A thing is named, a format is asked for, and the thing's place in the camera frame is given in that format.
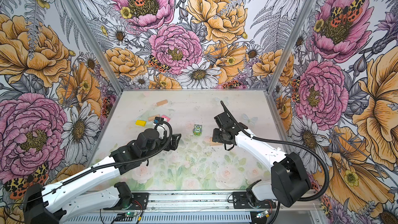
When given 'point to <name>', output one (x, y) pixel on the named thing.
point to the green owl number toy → (197, 130)
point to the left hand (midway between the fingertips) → (171, 137)
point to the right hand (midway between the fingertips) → (218, 142)
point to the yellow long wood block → (140, 123)
